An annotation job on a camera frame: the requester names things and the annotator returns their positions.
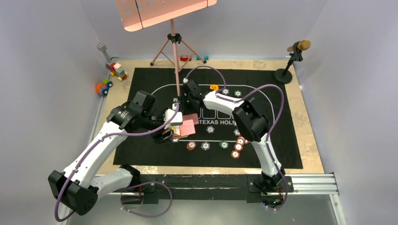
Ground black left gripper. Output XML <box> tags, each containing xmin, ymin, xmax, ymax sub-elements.
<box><xmin>140</xmin><ymin>107</ymin><xmax>174</xmax><ymax>143</ymax></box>

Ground red-backed playing card deck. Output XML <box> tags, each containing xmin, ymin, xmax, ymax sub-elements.
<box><xmin>183</xmin><ymin>113</ymin><xmax>199</xmax><ymax>125</ymax></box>

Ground red poker chip stack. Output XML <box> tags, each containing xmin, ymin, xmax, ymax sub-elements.
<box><xmin>186</xmin><ymin>141</ymin><xmax>197</xmax><ymax>151</ymax></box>

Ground lone blue chip mid-table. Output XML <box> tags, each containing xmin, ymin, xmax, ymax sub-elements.
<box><xmin>206</xmin><ymin>126</ymin><xmax>215</xmax><ymax>134</ymax></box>

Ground yellow big blind button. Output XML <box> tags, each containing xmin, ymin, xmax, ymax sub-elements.
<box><xmin>209</xmin><ymin>84</ymin><xmax>219</xmax><ymax>91</ymax></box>

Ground blue poker chip stack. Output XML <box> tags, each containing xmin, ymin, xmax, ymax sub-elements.
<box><xmin>201</xmin><ymin>142</ymin><xmax>210</xmax><ymax>151</ymax></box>

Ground green chips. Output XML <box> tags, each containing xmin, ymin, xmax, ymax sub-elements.
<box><xmin>234</xmin><ymin>90</ymin><xmax>242</xmax><ymax>98</ymax></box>

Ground red chips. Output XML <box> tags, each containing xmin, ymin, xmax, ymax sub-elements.
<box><xmin>231</xmin><ymin>136</ymin><xmax>249</xmax><ymax>159</ymax></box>

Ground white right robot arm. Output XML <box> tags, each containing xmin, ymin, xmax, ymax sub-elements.
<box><xmin>181</xmin><ymin>79</ymin><xmax>285</xmax><ymax>191</ymax></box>

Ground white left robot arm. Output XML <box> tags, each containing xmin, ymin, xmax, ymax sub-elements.
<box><xmin>48</xmin><ymin>91</ymin><xmax>181</xmax><ymax>222</ymax></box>

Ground red playing card box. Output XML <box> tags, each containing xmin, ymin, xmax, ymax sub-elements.
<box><xmin>172</xmin><ymin>120</ymin><xmax>196</xmax><ymax>139</ymax></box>

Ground black poker table mat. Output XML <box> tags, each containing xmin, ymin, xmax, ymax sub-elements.
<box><xmin>113</xmin><ymin>68</ymin><xmax>303</xmax><ymax>169</ymax></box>

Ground small red toy block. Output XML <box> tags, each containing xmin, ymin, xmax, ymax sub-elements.
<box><xmin>179</xmin><ymin>55</ymin><xmax>192</xmax><ymax>62</ymax></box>

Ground small teal toy block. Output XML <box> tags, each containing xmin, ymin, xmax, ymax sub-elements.
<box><xmin>196</xmin><ymin>56</ymin><xmax>209</xmax><ymax>60</ymax></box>

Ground green poker chip stack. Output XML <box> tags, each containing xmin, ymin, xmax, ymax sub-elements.
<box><xmin>219</xmin><ymin>140</ymin><xmax>229</xmax><ymax>149</ymax></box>

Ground colourful toy block train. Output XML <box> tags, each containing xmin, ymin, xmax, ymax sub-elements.
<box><xmin>106</xmin><ymin>62</ymin><xmax>128</xmax><ymax>81</ymax></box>

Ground gold microphone on stand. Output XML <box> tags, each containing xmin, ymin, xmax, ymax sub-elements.
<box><xmin>274</xmin><ymin>39</ymin><xmax>311</xmax><ymax>84</ymax></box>

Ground pink music stand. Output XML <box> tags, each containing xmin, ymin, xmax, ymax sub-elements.
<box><xmin>116</xmin><ymin>0</ymin><xmax>217</xmax><ymax>97</ymax></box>

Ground grey toy block tower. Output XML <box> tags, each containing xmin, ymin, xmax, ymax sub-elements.
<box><xmin>97</xmin><ymin>42</ymin><xmax>112</xmax><ymax>63</ymax></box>

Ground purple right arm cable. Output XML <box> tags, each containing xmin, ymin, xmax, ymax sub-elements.
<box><xmin>184</xmin><ymin>65</ymin><xmax>288</xmax><ymax>211</ymax></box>

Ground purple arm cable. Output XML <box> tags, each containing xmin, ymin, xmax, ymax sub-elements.
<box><xmin>184</xmin><ymin>65</ymin><xmax>288</xmax><ymax>211</ymax></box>
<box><xmin>54</xmin><ymin>104</ymin><xmax>180</xmax><ymax>223</ymax></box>

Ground aluminium mounting rail frame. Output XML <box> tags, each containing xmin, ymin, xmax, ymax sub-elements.
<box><xmin>57</xmin><ymin>172</ymin><xmax>347</xmax><ymax>225</ymax></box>

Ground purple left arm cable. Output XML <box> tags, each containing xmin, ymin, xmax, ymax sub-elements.
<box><xmin>54</xmin><ymin>104</ymin><xmax>180</xmax><ymax>223</ymax></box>

